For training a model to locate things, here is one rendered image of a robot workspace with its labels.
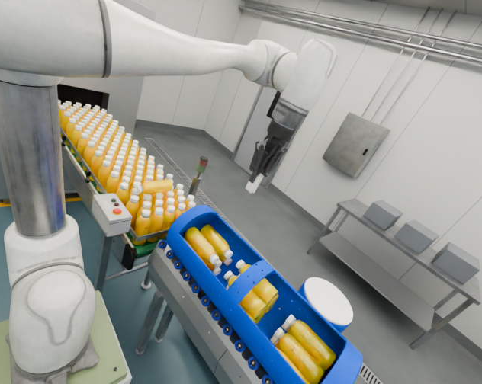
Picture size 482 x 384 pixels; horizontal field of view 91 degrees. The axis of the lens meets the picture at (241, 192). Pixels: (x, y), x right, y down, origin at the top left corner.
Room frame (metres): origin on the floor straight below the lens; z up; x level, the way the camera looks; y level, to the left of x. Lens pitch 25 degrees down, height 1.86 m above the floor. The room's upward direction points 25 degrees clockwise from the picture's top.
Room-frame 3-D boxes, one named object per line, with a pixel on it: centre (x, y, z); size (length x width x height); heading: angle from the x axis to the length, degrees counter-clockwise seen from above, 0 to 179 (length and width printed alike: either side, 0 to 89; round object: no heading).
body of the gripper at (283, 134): (0.70, -0.03, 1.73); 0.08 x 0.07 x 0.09; 141
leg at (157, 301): (0.91, 0.18, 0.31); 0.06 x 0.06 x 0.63; 58
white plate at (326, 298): (0.99, -0.66, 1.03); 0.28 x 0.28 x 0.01
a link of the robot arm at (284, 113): (0.70, -0.03, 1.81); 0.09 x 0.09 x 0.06
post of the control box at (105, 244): (0.87, 0.53, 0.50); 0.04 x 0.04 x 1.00; 58
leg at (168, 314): (1.03, 0.11, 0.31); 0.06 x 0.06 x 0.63; 58
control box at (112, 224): (0.87, 0.53, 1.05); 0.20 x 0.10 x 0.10; 58
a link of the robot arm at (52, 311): (0.32, 0.29, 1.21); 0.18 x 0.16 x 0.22; 50
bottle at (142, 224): (0.93, 0.39, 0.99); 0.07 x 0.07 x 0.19
